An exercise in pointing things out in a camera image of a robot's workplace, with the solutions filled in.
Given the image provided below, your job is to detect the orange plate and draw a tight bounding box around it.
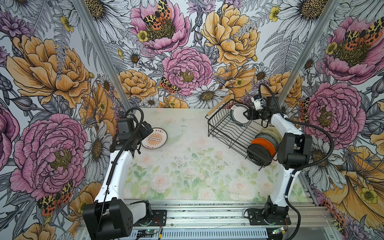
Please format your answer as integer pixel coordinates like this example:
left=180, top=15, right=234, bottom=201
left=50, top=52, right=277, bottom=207
left=251, top=138, right=277, bottom=156

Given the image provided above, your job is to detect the white vented cable duct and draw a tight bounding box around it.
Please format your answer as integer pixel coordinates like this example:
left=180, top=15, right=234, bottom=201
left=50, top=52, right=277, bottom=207
left=125, top=228, right=269, bottom=240

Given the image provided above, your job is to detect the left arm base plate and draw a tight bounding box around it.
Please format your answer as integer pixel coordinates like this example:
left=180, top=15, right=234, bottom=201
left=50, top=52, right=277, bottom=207
left=132, top=210, right=168, bottom=227

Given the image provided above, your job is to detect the rearmost green red rimmed plate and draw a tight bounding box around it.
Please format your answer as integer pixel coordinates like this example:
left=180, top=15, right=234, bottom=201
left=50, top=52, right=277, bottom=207
left=230, top=104, right=252, bottom=127

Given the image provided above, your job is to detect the sunburst pattern white plate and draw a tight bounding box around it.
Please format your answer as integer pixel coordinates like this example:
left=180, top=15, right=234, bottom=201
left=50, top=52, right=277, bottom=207
left=142, top=128, right=168, bottom=150

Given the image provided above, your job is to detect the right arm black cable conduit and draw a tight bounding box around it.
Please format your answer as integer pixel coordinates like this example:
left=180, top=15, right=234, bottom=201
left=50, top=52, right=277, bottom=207
left=258, top=83, right=335, bottom=240

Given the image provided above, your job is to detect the right green circuit board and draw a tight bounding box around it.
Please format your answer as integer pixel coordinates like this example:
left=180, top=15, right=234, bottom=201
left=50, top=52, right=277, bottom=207
left=271, top=227, right=286, bottom=235

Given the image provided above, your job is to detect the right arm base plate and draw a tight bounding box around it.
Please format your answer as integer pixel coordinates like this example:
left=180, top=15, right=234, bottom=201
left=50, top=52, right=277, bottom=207
left=244, top=207, right=292, bottom=226

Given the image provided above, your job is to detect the left green circuit board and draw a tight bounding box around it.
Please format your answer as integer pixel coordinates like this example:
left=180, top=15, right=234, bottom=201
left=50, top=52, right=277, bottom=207
left=136, top=229, right=160, bottom=238

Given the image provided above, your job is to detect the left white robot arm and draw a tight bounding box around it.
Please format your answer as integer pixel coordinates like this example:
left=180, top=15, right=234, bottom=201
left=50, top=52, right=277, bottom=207
left=83, top=117, right=153, bottom=240

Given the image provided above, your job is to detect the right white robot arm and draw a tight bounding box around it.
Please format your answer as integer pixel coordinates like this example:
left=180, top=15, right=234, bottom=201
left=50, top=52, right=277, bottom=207
left=243, top=97, right=312, bottom=219

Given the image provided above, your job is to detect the aluminium mounting rail frame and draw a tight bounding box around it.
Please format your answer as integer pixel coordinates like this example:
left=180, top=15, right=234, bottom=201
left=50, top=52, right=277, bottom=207
left=149, top=189, right=336, bottom=230

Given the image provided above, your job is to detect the black plate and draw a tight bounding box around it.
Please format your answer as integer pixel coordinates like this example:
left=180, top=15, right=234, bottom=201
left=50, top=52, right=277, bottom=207
left=247, top=144, right=272, bottom=167

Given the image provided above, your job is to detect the green circuit board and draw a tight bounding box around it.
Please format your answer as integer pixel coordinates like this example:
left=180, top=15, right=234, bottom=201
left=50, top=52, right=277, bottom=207
left=136, top=229, right=160, bottom=238
left=271, top=227, right=286, bottom=235

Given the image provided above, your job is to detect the black wire dish rack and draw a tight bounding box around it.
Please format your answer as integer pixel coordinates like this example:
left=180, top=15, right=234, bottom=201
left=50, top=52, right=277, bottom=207
left=205, top=100, right=277, bottom=163

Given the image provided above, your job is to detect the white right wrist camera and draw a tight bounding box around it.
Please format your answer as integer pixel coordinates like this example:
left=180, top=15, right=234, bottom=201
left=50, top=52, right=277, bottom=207
left=253, top=98, right=265, bottom=111

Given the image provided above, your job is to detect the beige green rimmed plate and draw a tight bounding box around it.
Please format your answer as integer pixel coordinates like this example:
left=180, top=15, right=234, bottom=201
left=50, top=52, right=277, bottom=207
left=259, top=126, right=283, bottom=148

